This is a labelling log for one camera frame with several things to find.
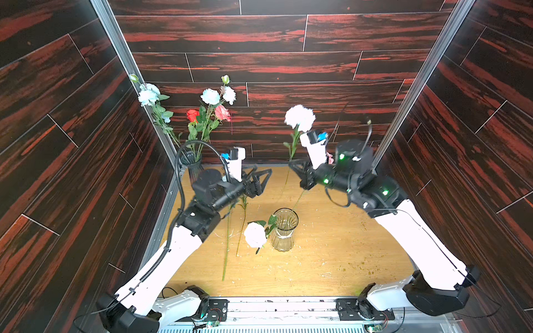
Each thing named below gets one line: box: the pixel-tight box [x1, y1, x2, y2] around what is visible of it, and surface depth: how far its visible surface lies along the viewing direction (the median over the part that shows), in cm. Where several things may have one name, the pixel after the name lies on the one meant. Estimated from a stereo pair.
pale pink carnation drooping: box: [243, 214, 277, 255], surface depth 52 cm
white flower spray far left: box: [129, 73, 188, 155], surface depth 85 cm
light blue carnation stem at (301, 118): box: [281, 104, 316, 197], surface depth 50 cm
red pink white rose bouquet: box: [185, 74, 236, 162], surface depth 86 cm
